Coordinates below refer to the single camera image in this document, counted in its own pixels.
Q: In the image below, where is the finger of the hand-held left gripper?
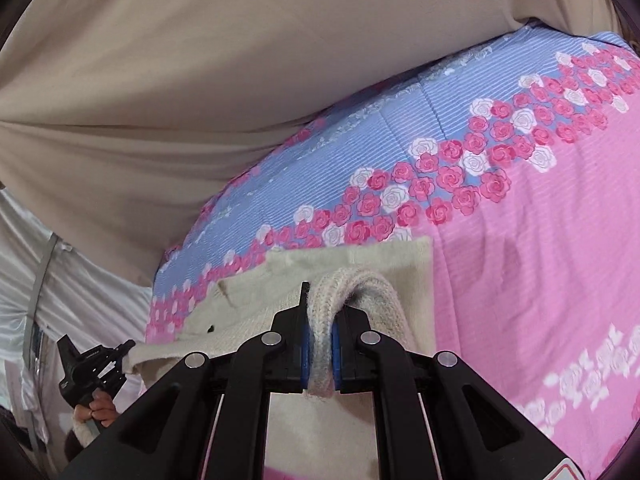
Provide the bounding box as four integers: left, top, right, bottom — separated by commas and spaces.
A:
102, 339, 137, 361

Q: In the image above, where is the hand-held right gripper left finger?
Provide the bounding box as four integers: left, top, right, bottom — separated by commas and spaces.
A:
57, 281, 313, 480

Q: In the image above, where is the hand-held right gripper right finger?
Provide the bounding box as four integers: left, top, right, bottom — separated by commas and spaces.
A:
332, 305, 596, 480

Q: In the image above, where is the beige knit sweater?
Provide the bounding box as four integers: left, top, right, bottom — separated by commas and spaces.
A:
121, 236, 435, 480

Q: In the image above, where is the person's left hand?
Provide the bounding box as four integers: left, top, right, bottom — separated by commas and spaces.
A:
72, 391, 121, 428

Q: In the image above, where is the white fabric cover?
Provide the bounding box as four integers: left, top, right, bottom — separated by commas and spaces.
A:
0, 187, 156, 461

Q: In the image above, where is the floral pink and blue bedsheet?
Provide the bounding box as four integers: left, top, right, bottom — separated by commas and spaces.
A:
145, 20, 640, 480

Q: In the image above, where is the beige curtain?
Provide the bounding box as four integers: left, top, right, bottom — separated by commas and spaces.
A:
0, 0, 626, 288

